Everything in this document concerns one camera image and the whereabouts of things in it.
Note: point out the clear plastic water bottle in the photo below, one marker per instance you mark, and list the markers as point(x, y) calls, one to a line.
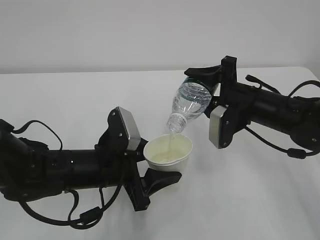
point(190, 101)

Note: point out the white paper cup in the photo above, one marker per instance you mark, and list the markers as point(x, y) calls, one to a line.
point(168, 153)

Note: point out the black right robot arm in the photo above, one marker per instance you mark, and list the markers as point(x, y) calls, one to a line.
point(298, 117)

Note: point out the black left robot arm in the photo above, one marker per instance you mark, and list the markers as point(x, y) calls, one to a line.
point(39, 172)

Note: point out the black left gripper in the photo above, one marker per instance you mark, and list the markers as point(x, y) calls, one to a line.
point(112, 146)

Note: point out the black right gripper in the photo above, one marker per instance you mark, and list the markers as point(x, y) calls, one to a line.
point(236, 97)

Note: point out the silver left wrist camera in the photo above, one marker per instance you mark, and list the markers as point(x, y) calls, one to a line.
point(130, 126)

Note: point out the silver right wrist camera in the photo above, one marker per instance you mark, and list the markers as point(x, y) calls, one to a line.
point(215, 127)

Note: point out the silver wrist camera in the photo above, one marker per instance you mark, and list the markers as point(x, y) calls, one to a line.
point(130, 126)
point(215, 127)

